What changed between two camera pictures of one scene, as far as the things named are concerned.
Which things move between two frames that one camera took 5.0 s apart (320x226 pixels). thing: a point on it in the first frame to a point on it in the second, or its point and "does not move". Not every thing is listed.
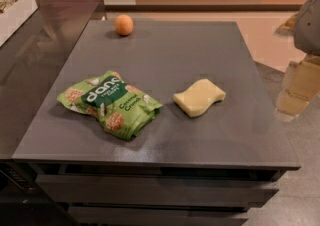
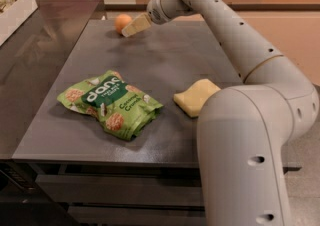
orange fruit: [124, 25] does not move
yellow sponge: [197, 99] does not move
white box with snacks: [17, 3] does not move
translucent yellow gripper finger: [302, 84] to [159, 11]
